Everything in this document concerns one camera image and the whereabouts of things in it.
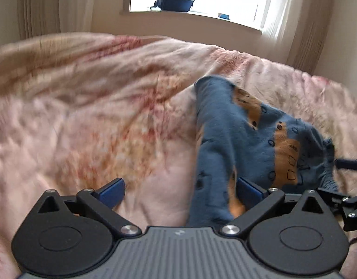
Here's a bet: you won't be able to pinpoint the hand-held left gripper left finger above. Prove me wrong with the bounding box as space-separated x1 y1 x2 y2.
35 177 142 236

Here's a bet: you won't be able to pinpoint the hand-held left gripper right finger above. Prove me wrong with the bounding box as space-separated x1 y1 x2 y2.
219 177 327 236

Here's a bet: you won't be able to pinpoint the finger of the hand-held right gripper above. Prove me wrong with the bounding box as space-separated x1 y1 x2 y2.
316 187 357 232
335 157 357 171

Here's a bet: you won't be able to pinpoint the blue pants with orange print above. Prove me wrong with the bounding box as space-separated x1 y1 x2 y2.
187 76 343 228

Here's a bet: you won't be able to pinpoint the pink floral blanket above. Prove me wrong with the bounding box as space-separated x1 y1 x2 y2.
0 31 357 279

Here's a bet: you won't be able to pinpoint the beige curtain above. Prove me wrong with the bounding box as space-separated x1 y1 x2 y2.
261 0 323 74
17 0 93 40

